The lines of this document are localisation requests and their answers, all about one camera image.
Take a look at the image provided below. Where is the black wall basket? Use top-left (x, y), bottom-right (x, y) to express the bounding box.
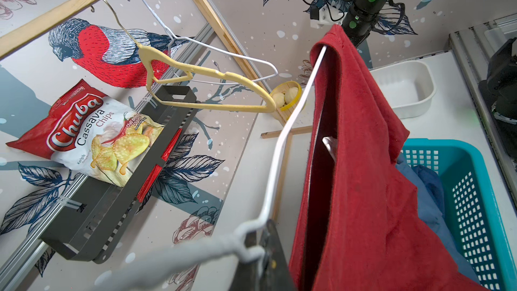
top-left (40, 99), bottom-right (197, 264)

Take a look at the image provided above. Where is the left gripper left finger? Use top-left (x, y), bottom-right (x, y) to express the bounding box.
top-left (229, 232), bottom-right (261, 291)

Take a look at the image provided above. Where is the wooden clothes rack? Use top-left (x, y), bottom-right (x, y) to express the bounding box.
top-left (1, 0), bottom-right (321, 213)

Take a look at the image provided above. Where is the yellow chips bag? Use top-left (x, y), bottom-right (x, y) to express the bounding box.
top-left (7, 80), bottom-right (164, 187)

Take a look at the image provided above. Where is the yellow plastic hanger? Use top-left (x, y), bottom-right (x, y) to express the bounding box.
top-left (82, 0), bottom-right (277, 114)

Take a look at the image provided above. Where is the white wire hanger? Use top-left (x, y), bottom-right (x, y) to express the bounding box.
top-left (141, 0), bottom-right (280, 82)
top-left (94, 47), bottom-right (327, 290)

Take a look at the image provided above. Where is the slate blue t-shirt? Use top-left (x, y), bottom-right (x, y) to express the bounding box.
top-left (395, 154), bottom-right (479, 283)

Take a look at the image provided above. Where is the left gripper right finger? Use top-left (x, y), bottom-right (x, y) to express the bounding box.
top-left (260, 219), bottom-right (296, 291)

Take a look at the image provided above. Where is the dark red t-shirt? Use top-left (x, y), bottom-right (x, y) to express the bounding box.
top-left (289, 25), bottom-right (481, 290)

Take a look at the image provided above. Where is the white plastic tray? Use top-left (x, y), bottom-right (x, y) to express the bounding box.
top-left (371, 61), bottom-right (437, 119)

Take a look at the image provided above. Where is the teal plastic basket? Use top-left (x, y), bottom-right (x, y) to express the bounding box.
top-left (401, 139), bottom-right (516, 290)

